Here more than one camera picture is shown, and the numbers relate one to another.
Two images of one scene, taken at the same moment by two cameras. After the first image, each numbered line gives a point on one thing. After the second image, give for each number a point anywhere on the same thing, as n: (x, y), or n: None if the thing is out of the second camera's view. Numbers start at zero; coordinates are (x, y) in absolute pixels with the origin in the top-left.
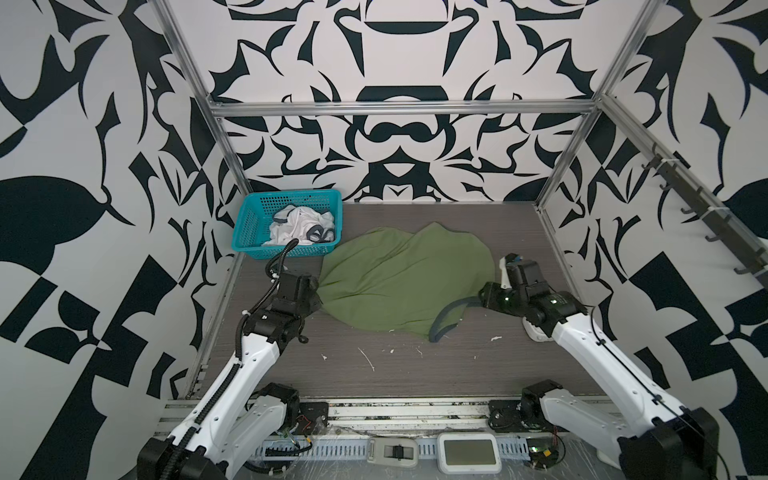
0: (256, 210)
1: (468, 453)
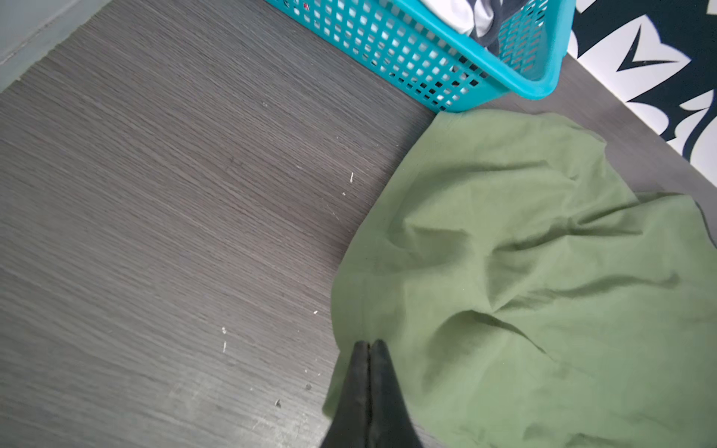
0: (446, 69)
1: None
